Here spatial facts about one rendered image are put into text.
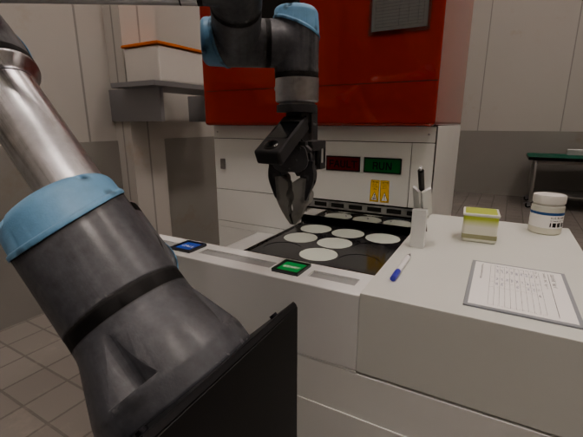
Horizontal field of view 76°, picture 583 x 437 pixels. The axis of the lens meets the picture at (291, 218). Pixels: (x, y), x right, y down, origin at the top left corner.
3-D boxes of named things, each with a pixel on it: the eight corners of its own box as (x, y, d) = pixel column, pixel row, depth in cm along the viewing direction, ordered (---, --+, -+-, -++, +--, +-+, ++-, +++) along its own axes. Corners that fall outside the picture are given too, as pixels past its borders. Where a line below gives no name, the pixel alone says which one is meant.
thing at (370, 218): (297, 231, 137) (297, 205, 135) (422, 249, 117) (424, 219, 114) (294, 231, 136) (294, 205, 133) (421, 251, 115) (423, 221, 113)
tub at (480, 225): (461, 232, 93) (463, 205, 91) (494, 236, 90) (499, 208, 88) (460, 241, 86) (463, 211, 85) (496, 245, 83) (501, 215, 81)
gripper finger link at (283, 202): (304, 218, 74) (304, 172, 71) (290, 225, 69) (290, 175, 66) (290, 217, 75) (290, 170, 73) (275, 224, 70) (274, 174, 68)
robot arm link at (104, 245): (32, 348, 29) (-54, 213, 31) (96, 342, 42) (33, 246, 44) (167, 255, 32) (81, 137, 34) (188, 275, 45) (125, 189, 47)
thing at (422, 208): (412, 239, 87) (416, 182, 84) (429, 242, 86) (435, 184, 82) (406, 246, 82) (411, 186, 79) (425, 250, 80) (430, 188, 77)
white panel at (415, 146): (222, 224, 157) (217, 125, 147) (426, 256, 119) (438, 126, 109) (217, 225, 154) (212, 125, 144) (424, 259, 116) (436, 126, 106)
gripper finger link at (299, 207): (318, 220, 72) (319, 172, 70) (305, 227, 67) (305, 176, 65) (304, 218, 74) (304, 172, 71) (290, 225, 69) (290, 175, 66)
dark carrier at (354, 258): (306, 223, 129) (306, 221, 129) (409, 237, 113) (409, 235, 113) (249, 252, 100) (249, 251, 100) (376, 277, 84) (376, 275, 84)
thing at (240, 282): (164, 285, 97) (159, 233, 94) (372, 343, 72) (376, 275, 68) (134, 300, 89) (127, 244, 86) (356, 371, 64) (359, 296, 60)
